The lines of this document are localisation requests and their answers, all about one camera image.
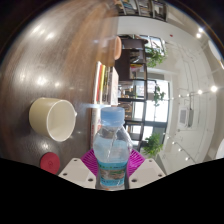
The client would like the clear blue-capped water bottle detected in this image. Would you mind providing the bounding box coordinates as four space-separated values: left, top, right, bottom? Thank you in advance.
92 106 133 191

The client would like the stack of books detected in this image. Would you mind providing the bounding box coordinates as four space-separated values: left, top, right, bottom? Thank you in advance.
94 60 120 106

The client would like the large potted green plant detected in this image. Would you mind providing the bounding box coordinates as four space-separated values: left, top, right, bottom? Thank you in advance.
141 133 164 158

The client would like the low dark shelf unit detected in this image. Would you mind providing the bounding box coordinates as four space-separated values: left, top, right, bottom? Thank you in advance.
114 35 149 151

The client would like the group of ceiling lights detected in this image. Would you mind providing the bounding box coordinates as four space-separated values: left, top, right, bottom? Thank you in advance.
166 26 224 163

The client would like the tall bookshelf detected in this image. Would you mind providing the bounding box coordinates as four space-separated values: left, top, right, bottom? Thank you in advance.
114 0 168 23

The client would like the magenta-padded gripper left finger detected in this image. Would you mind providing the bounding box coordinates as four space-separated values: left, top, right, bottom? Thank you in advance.
58 148 99 190

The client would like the ceiling air conditioner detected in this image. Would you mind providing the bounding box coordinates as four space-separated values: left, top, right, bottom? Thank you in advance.
178 107 195 128

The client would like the flat round red coaster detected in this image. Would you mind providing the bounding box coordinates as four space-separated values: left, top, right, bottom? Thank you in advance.
39 151 62 176

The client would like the cream ceramic cup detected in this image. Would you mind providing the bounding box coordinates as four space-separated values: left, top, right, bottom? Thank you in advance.
28 97 78 143

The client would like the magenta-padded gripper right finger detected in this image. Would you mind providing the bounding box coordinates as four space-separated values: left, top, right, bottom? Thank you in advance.
127 148 167 190

